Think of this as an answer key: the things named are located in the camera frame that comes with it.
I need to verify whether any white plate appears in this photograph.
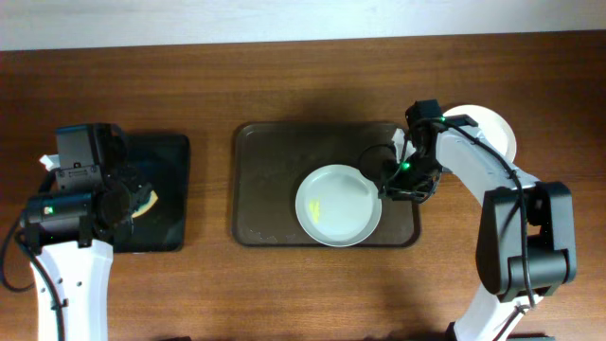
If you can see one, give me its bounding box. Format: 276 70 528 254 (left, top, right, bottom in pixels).
444 104 512 157
505 128 517 162

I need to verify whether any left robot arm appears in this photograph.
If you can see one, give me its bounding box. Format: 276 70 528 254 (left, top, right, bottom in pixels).
15 123 158 340

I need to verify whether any green and yellow sponge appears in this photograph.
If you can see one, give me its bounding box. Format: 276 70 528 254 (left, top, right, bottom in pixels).
132 190 158 219

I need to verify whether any brown serving tray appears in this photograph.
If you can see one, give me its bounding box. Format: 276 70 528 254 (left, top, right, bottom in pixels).
232 122 421 247

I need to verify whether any black plastic tray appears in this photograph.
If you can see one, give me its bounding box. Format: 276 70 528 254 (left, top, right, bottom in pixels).
114 134 190 253

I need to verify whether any pale blue plate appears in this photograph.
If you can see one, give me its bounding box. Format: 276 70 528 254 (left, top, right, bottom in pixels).
294 164 383 247

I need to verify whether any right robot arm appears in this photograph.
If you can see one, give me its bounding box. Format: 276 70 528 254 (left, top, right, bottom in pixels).
379 99 578 340

